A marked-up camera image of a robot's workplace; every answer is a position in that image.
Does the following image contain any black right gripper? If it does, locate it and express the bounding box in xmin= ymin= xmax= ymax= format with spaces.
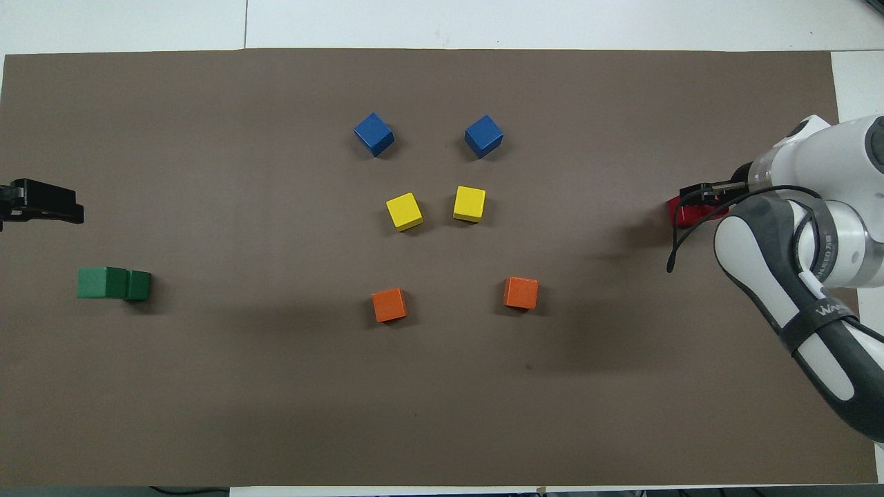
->
xmin=680 ymin=164 xmax=754 ymax=206

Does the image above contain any yellow wooden cube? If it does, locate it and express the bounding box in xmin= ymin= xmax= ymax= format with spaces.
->
xmin=385 ymin=192 xmax=424 ymax=232
xmin=453 ymin=186 xmax=487 ymax=223

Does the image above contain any blue wooden cube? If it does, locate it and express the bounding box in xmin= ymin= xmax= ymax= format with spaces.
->
xmin=464 ymin=114 xmax=504 ymax=159
xmin=354 ymin=112 xmax=395 ymax=157

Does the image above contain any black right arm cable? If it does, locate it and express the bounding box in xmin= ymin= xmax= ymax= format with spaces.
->
xmin=666 ymin=185 xmax=827 ymax=273

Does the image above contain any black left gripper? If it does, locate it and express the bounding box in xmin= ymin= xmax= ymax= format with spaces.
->
xmin=0 ymin=178 xmax=85 ymax=232

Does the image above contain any brown table mat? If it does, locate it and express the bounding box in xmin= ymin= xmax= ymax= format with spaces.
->
xmin=0 ymin=47 xmax=879 ymax=487

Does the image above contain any orange wooden cube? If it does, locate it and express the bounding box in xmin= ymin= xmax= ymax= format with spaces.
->
xmin=503 ymin=276 xmax=539 ymax=311
xmin=372 ymin=287 xmax=408 ymax=323

